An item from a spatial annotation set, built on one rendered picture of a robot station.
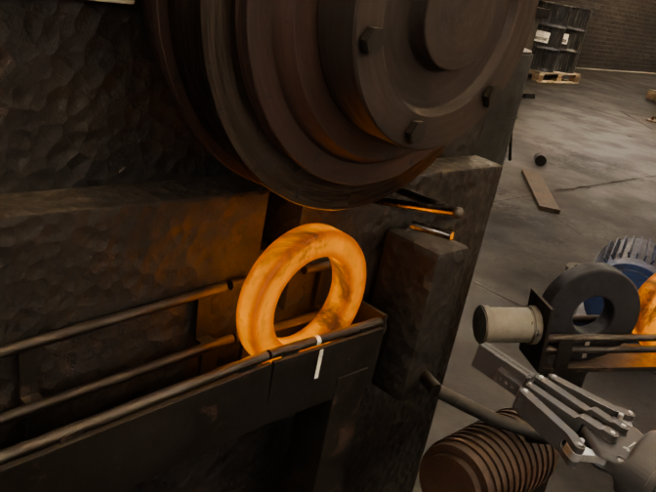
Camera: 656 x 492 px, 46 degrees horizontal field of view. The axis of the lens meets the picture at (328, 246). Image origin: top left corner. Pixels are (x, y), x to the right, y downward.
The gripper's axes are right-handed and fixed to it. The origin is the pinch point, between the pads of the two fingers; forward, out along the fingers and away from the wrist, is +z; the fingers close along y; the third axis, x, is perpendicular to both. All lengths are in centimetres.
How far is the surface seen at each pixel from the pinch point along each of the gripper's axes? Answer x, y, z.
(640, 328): -4.6, 42.6, 0.2
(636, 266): -45, 189, 51
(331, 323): -4.6, -6.7, 20.4
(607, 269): 3.8, 35.5, 6.2
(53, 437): -6.6, -44.5, 17.7
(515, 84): -12, 238, 149
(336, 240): 7.2, -9.5, 20.9
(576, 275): 2.0, 31.8, 8.8
